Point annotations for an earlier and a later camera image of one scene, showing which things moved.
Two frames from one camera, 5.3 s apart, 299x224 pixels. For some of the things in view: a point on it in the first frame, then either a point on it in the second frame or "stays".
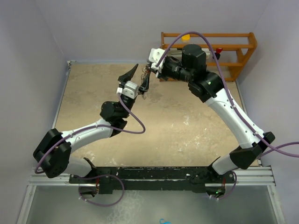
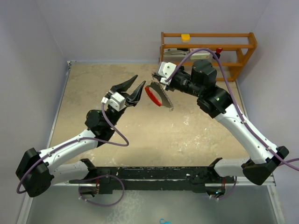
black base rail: [108, 179] stays
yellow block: [185, 38] stays
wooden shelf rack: [244, 49] stays
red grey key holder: [144, 87] → [165, 100]
